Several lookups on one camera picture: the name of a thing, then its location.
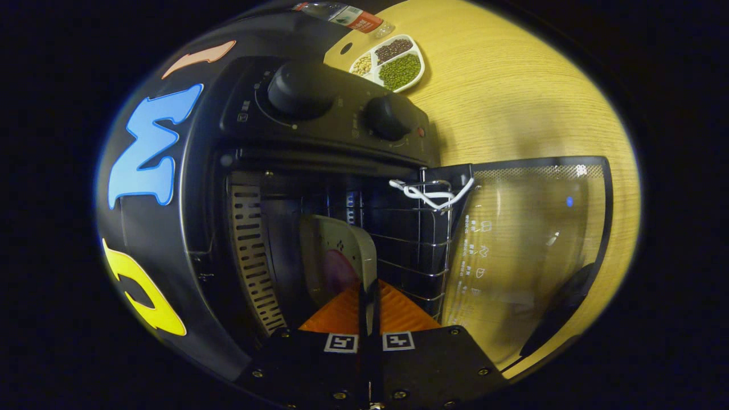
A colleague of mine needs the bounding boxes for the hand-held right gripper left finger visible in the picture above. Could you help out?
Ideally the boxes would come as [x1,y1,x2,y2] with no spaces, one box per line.
[235,279,366,408]

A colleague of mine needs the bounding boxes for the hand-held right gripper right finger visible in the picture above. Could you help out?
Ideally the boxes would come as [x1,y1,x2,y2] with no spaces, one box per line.
[367,279,509,408]

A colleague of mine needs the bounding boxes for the white plate with pink food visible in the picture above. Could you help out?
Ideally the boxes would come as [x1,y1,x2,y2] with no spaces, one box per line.
[299,215,380,337]

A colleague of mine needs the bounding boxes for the black electric oven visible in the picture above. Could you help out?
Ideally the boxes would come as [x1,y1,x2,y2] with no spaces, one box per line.
[182,54,615,378]

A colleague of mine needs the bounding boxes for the white divided dish of beans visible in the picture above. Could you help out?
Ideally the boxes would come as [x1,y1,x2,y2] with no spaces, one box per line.
[349,34,426,93]

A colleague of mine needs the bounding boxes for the clear plastic water bottle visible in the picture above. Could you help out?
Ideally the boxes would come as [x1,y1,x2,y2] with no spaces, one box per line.
[292,1,395,38]

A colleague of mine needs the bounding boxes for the metal oven wire rack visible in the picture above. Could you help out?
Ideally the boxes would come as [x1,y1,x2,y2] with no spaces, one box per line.
[342,181,457,321]

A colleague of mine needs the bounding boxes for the white string tie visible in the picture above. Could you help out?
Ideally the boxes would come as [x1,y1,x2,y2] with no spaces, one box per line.
[390,177,475,212]

